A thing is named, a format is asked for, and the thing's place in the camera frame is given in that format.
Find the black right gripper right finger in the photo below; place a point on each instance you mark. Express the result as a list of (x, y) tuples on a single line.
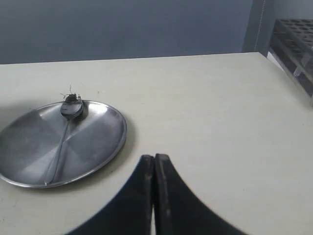
[(178, 211)]

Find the round stainless steel plate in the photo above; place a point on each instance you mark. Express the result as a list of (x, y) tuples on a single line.
[(41, 150)]

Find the stainless steel spork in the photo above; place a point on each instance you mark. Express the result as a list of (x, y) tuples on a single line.
[(71, 108)]

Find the black test tube rack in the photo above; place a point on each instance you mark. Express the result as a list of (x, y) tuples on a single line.
[(291, 44)]

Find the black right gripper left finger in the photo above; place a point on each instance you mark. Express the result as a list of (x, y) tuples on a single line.
[(130, 211)]

